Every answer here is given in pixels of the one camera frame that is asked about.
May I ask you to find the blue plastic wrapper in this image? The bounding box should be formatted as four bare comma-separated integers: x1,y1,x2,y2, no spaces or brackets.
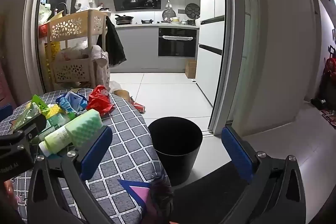
56,91,88,114

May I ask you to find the red plastic bag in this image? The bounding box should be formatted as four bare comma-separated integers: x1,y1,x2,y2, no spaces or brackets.
86,85,114,117

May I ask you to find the light green white bottle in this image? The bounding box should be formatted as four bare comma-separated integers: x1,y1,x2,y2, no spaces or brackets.
39,126,72,157

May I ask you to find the green plastic bag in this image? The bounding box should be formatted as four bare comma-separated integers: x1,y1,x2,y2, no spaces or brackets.
10,94,50,132

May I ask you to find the grey checked tablecloth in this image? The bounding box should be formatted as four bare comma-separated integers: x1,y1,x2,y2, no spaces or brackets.
0,89,172,224

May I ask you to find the black trash bin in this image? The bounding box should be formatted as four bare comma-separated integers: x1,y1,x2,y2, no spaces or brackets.
148,117,203,186

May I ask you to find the pink patterned bag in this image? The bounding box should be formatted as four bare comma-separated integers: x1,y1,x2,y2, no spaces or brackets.
91,45,110,91

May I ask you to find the red drink can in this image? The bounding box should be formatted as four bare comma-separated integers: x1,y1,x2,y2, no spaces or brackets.
130,97,145,114

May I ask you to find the black hanging cloth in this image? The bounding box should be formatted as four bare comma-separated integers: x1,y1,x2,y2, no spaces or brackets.
105,16,126,67

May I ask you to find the cardboard box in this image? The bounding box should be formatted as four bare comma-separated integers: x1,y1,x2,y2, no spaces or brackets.
185,59,197,79

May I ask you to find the white refrigerator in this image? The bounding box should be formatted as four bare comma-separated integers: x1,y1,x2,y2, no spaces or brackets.
195,15,225,105

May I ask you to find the black wok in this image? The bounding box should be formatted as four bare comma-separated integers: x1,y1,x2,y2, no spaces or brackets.
115,14,133,25

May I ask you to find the built-in black oven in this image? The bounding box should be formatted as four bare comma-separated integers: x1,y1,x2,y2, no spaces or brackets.
158,28,197,57

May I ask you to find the sliding door frame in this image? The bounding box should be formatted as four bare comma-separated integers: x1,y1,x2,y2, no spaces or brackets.
209,0,259,135

